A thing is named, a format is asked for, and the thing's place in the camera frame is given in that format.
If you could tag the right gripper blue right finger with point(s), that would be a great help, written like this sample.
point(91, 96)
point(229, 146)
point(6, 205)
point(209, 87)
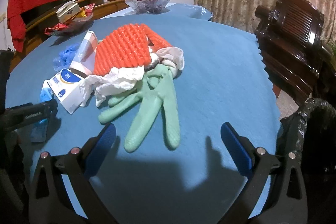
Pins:
point(239, 148)

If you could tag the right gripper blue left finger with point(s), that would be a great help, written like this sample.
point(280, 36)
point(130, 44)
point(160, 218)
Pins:
point(100, 146)

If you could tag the white blue medicine box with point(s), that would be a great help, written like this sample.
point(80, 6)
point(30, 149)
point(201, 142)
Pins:
point(66, 87)

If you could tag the white plastic bag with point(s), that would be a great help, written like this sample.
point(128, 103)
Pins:
point(119, 80)

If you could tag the blue plastic bag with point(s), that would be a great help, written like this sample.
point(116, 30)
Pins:
point(65, 57)

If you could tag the green rubber glove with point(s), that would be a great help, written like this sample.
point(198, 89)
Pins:
point(155, 92)

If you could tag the orange foam fruit net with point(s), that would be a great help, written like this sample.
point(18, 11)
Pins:
point(127, 47)

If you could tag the black lined trash bin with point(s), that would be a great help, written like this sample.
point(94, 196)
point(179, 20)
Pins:
point(310, 134)

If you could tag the blue table cloth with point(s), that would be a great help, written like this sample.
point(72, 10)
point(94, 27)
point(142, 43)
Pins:
point(223, 80)

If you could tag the wooden sideboard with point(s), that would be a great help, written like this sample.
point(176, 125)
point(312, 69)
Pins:
point(35, 35)

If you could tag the glass snack bowl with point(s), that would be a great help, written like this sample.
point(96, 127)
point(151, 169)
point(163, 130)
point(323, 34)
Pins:
point(66, 29)

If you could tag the dark wooden armchair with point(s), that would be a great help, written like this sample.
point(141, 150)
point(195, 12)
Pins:
point(296, 59)

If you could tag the white gold small box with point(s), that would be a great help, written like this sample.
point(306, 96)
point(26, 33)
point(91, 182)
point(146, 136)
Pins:
point(67, 11)

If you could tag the red snack packets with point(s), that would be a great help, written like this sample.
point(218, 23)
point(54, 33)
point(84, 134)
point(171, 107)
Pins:
point(84, 12)

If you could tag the green potted plant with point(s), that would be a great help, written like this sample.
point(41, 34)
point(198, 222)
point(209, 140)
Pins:
point(332, 46)

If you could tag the glass fruit bowl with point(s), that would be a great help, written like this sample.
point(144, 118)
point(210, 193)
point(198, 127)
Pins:
point(148, 6)

